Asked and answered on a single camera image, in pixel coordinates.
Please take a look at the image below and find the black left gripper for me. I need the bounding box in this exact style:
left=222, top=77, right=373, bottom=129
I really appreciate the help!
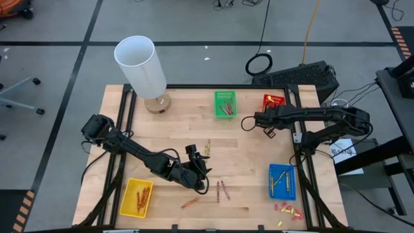
left=168, top=153, right=213, bottom=192

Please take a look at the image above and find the red plastic basket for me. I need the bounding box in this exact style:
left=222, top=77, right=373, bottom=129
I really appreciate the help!
left=262, top=93, right=287, bottom=108

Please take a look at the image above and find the yellow plastic basket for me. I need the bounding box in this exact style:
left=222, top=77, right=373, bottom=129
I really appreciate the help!
left=118, top=177, right=155, bottom=219

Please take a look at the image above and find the black perforated computer case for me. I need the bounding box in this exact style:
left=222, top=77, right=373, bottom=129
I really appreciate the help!
left=251, top=60, right=340, bottom=104

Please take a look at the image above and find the green plastic basket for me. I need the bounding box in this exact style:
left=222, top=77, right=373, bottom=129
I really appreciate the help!
left=213, top=90, right=238, bottom=119

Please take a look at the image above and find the blue plastic basket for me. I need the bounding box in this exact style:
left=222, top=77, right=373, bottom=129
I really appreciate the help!
left=268, top=163, right=297, bottom=201

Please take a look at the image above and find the white paper sheet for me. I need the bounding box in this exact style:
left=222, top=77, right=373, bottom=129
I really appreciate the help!
left=329, top=138, right=365, bottom=176

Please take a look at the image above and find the white shade wooden base lamp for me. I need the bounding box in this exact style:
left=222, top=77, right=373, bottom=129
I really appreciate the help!
left=113, top=35, right=171, bottom=115

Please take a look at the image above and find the black side table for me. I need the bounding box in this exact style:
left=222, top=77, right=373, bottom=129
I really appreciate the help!
left=334, top=54, right=414, bottom=217

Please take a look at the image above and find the grey base office chair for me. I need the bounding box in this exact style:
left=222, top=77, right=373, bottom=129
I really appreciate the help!
left=0, top=76, right=46, bottom=142

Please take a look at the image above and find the orange office chair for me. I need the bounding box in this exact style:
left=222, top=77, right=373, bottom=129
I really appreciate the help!
left=0, top=0, right=34, bottom=19

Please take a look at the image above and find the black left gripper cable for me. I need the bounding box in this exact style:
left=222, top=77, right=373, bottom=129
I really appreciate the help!
left=193, top=161, right=210, bottom=195

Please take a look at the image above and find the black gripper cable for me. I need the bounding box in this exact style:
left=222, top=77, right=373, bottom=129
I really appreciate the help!
left=241, top=115, right=258, bottom=133
left=193, top=161, right=210, bottom=195

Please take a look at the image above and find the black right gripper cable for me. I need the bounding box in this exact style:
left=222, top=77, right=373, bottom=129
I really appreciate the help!
left=241, top=115, right=258, bottom=133

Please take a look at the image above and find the black coiled cable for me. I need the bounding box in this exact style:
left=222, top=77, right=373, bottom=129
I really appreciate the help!
left=245, top=0, right=274, bottom=77

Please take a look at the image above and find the yellow cable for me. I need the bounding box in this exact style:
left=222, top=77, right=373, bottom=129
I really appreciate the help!
left=301, top=0, right=321, bottom=65

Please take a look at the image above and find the black power cable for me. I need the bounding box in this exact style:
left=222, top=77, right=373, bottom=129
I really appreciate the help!
left=80, top=150, right=109, bottom=185

